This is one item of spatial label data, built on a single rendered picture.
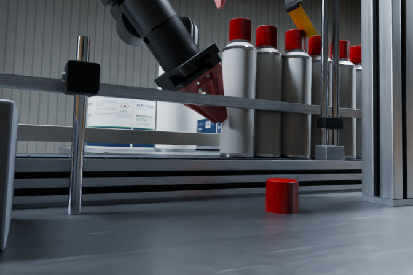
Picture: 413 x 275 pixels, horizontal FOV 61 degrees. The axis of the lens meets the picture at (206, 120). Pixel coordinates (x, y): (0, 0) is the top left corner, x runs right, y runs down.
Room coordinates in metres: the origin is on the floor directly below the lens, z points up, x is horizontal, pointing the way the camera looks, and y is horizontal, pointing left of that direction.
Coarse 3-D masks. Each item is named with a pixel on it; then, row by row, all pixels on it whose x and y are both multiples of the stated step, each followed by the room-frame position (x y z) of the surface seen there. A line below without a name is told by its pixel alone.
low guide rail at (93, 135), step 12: (24, 132) 0.42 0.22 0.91; (36, 132) 0.42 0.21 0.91; (48, 132) 0.43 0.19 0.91; (60, 132) 0.44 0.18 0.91; (96, 132) 0.46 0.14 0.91; (108, 132) 0.46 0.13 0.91; (120, 132) 0.47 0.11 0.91; (132, 132) 0.48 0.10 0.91; (144, 132) 0.48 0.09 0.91; (156, 132) 0.49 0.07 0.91; (168, 132) 0.50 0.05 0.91; (180, 132) 0.51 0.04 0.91; (192, 132) 0.52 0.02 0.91; (156, 144) 0.49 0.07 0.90; (168, 144) 0.50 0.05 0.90; (180, 144) 0.51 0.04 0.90; (192, 144) 0.52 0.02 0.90; (204, 144) 0.53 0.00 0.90; (216, 144) 0.54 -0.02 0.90
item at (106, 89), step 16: (0, 80) 0.34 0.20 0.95; (16, 80) 0.35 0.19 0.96; (32, 80) 0.35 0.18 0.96; (48, 80) 0.36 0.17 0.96; (112, 96) 0.39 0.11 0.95; (128, 96) 0.40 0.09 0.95; (144, 96) 0.41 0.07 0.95; (160, 96) 0.42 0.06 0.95; (176, 96) 0.43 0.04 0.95; (192, 96) 0.44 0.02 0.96; (208, 96) 0.45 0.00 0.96; (224, 96) 0.46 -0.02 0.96; (288, 112) 0.52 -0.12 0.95; (304, 112) 0.52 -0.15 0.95; (352, 112) 0.57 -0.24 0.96
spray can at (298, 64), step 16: (288, 32) 0.55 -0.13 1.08; (304, 32) 0.55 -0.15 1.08; (288, 48) 0.55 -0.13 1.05; (304, 48) 0.55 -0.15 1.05; (288, 64) 0.54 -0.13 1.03; (304, 64) 0.54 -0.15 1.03; (288, 80) 0.54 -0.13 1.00; (304, 80) 0.54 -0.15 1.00; (288, 96) 0.54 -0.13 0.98; (304, 96) 0.54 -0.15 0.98; (288, 128) 0.54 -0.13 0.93; (304, 128) 0.54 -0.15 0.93; (288, 144) 0.54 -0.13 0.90; (304, 144) 0.54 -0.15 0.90
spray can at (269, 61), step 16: (256, 32) 0.54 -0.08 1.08; (272, 32) 0.53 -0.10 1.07; (256, 48) 0.54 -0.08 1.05; (272, 48) 0.53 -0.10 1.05; (272, 64) 0.52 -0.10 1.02; (256, 80) 0.53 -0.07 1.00; (272, 80) 0.52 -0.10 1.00; (256, 96) 0.53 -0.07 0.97; (272, 96) 0.52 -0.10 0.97; (256, 112) 0.53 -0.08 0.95; (272, 112) 0.52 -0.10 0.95; (256, 128) 0.52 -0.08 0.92; (272, 128) 0.52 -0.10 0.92; (256, 144) 0.52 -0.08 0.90; (272, 144) 0.52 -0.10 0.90
